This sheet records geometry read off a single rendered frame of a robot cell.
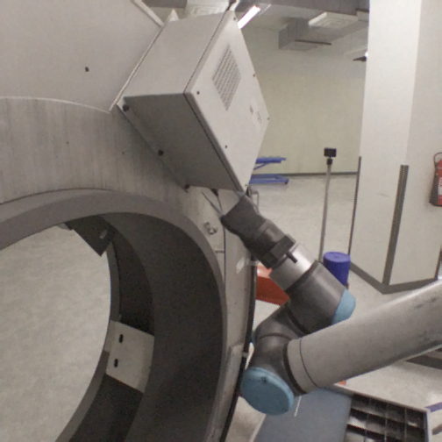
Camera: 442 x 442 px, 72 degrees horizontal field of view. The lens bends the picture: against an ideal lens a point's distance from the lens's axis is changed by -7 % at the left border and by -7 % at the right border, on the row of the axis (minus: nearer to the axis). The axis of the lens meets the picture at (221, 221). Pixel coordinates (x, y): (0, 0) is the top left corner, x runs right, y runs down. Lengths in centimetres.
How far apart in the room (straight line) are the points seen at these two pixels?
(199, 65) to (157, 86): 6
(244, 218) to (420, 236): 309
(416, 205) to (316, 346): 300
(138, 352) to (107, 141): 72
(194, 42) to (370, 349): 51
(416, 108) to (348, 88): 789
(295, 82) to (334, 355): 989
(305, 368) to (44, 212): 42
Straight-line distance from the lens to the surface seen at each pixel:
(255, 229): 64
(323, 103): 1062
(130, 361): 108
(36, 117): 42
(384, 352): 52
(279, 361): 56
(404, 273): 369
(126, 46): 53
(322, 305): 63
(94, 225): 90
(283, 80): 1010
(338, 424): 133
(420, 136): 335
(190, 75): 46
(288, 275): 62
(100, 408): 125
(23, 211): 35
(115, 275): 116
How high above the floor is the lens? 164
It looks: 17 degrees down
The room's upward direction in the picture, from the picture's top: straight up
